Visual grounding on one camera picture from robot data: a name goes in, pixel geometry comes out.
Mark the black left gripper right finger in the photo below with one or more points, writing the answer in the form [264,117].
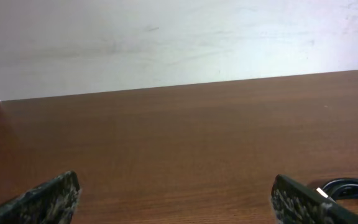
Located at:
[293,202]

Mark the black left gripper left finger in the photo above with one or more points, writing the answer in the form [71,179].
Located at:
[54,201]

